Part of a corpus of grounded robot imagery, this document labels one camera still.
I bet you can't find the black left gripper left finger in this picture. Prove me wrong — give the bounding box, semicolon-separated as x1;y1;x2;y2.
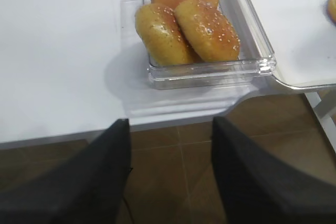
1;119;131;223

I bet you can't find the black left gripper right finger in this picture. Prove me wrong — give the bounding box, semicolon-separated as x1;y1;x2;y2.
211;116;335;223

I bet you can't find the right sesame bun top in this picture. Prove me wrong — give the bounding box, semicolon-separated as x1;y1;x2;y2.
174;0;240;62

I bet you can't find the sesame bun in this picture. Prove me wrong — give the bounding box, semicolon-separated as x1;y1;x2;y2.
174;0;240;62
135;3;199;66

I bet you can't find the clear bun container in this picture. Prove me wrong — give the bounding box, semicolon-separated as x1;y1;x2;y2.
120;0;277;91

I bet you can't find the left sesame bun top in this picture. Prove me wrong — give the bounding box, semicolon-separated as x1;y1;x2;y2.
135;3;199;66

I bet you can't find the white metal tray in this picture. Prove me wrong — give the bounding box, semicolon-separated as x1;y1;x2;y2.
233;0;336;94

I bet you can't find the white paper tray liner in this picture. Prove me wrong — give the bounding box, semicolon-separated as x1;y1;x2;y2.
240;0;336;87

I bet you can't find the bottom bun on tray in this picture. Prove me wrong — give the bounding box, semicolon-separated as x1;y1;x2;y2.
327;0;336;23

